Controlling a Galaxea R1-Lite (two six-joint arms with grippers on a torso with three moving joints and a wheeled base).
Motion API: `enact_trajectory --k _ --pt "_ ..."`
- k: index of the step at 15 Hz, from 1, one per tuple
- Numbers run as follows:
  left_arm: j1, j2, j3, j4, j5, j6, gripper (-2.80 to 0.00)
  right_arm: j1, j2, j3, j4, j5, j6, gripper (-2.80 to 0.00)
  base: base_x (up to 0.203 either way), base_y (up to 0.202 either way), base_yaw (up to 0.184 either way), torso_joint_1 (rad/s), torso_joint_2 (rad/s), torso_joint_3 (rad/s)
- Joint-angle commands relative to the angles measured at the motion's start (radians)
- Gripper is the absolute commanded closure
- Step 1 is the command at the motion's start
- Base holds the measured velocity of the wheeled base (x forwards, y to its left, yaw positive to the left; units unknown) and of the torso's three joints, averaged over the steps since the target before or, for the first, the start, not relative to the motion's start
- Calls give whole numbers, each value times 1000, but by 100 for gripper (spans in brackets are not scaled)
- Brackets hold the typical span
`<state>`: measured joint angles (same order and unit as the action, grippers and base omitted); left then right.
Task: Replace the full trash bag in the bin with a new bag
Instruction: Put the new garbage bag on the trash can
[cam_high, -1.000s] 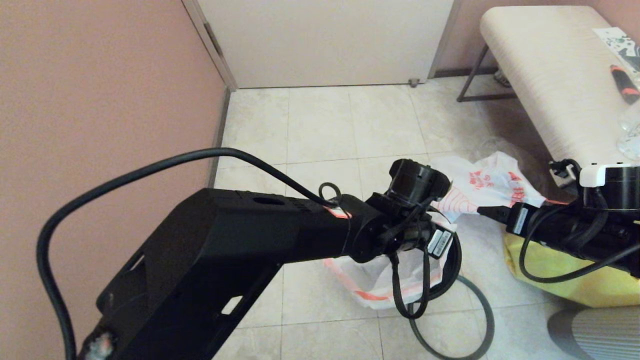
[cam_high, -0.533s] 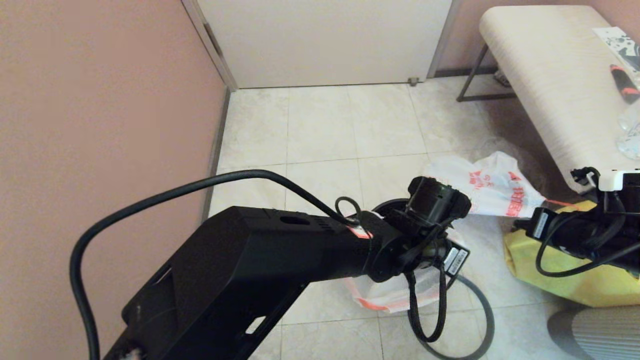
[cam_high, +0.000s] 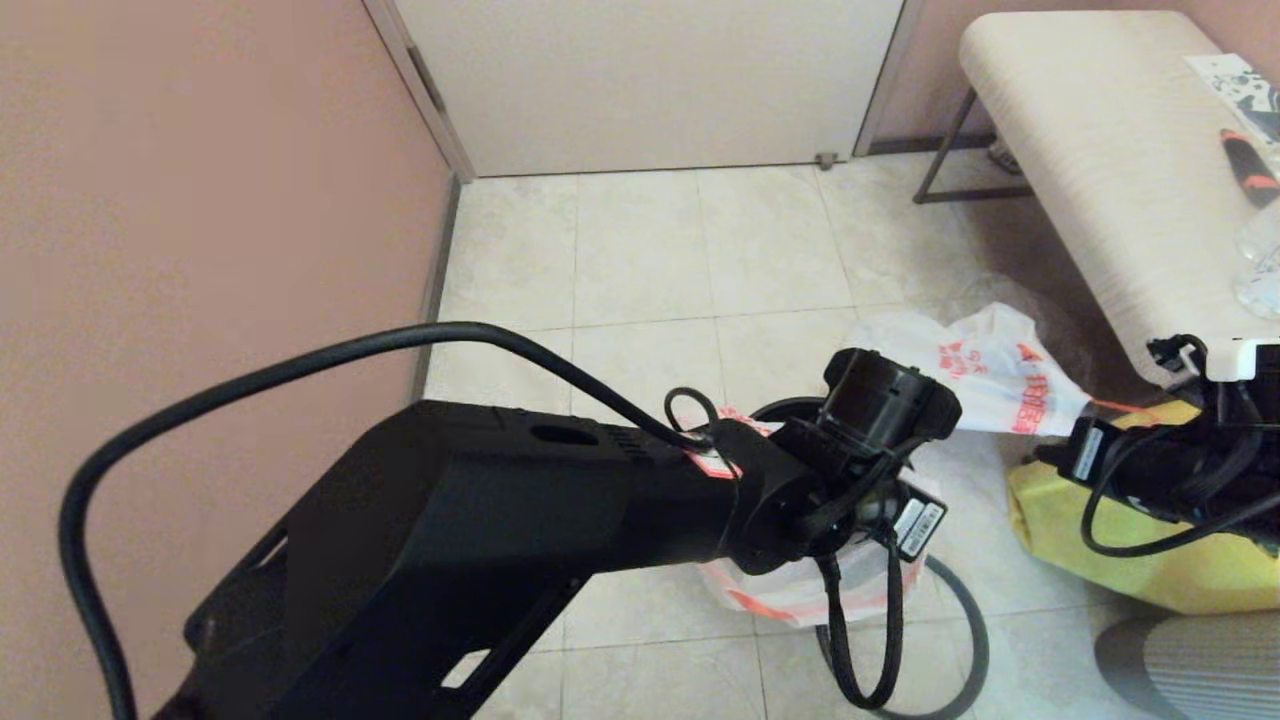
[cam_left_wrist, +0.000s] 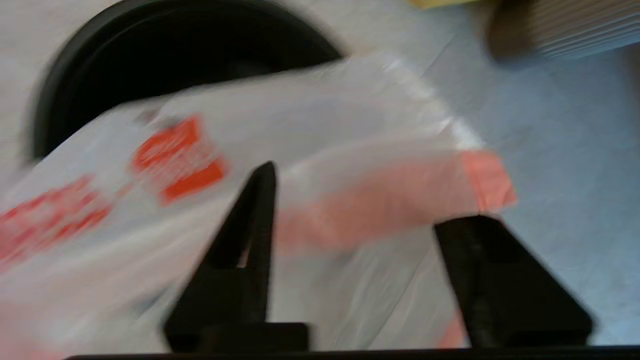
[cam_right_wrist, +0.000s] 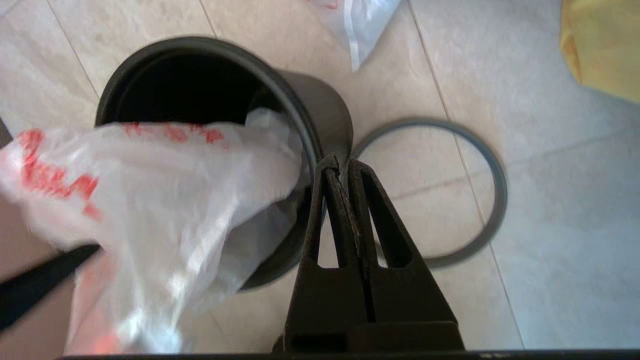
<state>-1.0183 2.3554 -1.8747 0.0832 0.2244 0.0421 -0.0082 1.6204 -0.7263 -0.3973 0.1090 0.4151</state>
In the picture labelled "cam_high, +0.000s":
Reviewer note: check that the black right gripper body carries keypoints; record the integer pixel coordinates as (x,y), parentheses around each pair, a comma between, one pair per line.
(1090,452)

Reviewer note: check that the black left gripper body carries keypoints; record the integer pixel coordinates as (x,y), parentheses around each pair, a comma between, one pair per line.
(915,525)

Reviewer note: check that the white bag with orange print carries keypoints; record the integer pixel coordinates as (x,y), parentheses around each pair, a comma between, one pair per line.
(990,370)

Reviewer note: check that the white plastic bag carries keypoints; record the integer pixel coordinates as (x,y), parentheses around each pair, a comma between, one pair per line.
(800,595)

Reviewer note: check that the black round trash bin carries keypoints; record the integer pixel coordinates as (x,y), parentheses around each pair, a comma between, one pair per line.
(790,404)

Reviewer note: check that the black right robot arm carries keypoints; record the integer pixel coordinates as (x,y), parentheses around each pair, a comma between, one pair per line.
(1200,470)

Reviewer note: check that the yellow non-woven tote bag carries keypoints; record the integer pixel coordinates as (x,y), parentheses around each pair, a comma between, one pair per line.
(1150,580)

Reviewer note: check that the grey ribbed round bin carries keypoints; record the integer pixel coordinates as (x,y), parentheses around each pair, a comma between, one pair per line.
(1200,670)

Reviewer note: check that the clear crumpled plastic item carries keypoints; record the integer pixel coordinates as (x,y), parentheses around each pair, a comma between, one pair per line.
(1262,265)

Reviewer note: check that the cream bench black legs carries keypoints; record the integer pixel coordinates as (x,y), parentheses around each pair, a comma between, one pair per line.
(1100,150)

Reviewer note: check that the small dark object under bench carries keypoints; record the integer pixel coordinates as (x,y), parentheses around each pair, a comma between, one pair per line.
(1005,155)

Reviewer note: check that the metal door stopper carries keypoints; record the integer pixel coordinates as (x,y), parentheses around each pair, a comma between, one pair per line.
(826,160)

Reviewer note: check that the white paper black print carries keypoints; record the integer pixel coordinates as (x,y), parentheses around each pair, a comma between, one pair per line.
(1240,90)

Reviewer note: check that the white door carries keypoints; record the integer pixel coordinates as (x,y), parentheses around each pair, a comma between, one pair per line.
(650,80)

